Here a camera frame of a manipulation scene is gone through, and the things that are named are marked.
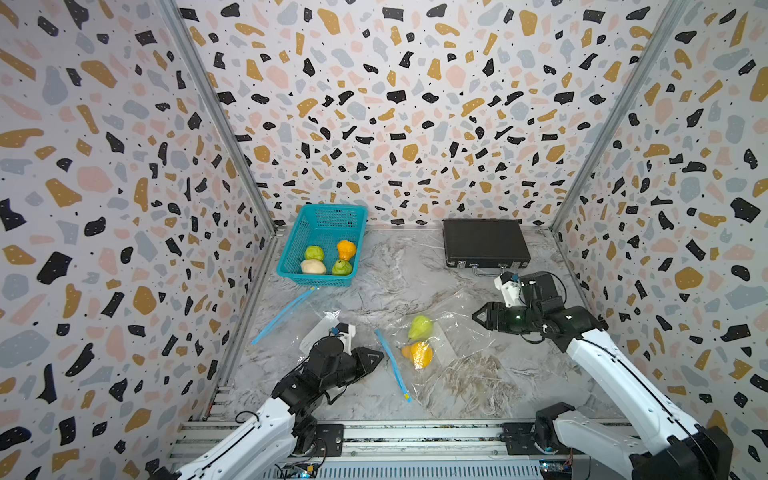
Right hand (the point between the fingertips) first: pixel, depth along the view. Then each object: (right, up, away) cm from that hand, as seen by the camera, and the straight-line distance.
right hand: (480, 317), depth 78 cm
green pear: (-52, +17, +28) cm, 61 cm away
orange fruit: (-40, +18, +29) cm, 53 cm away
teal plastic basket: (-53, +28, +43) cm, 74 cm away
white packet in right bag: (-8, -12, +12) cm, 19 cm away
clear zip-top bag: (-47, -3, +19) cm, 51 cm away
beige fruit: (-51, +12, +24) cm, 57 cm away
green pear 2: (-41, +12, +23) cm, 48 cm away
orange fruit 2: (-16, -10, +2) cm, 19 cm away
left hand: (-24, -10, 0) cm, 27 cm away
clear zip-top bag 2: (-11, -20, +6) cm, 23 cm away
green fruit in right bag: (-15, -6, +10) cm, 19 cm away
